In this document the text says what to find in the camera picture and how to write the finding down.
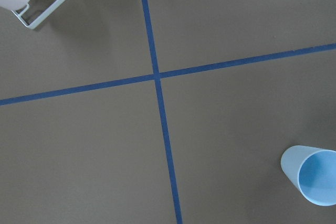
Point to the light blue plastic cup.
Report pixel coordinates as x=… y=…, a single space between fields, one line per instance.
x=312 y=172

